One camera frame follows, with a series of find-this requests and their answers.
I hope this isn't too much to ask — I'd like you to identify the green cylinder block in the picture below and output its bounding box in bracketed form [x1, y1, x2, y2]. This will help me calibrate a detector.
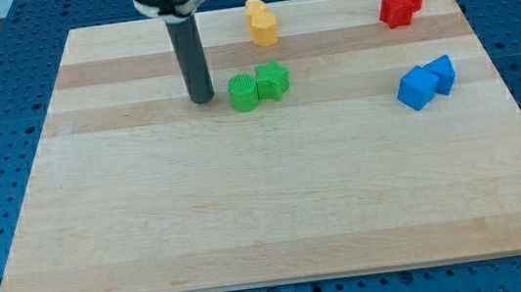
[228, 73, 259, 112]

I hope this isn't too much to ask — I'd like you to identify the green star block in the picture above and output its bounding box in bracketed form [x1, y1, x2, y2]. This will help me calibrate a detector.
[255, 60, 290, 101]

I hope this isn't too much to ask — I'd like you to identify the yellow hexagon block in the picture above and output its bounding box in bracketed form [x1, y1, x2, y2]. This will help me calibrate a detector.
[250, 12, 279, 47]

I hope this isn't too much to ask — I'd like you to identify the light wooden board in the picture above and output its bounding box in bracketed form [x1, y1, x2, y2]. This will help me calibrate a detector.
[0, 0, 521, 292]

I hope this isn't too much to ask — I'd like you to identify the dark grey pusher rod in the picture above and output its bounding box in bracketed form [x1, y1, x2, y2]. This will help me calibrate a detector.
[167, 15, 214, 104]

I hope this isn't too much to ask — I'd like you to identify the yellow heart block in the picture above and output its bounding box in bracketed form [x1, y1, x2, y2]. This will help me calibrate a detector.
[244, 0, 268, 33]

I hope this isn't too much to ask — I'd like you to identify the blue cube block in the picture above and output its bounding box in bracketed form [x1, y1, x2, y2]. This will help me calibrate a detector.
[397, 66, 439, 110]

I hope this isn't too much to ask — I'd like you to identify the red star block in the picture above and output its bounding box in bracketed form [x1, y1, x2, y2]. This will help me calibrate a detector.
[379, 0, 413, 29]

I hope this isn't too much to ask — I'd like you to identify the blue triangle block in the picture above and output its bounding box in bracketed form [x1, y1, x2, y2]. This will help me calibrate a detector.
[423, 55, 456, 96]

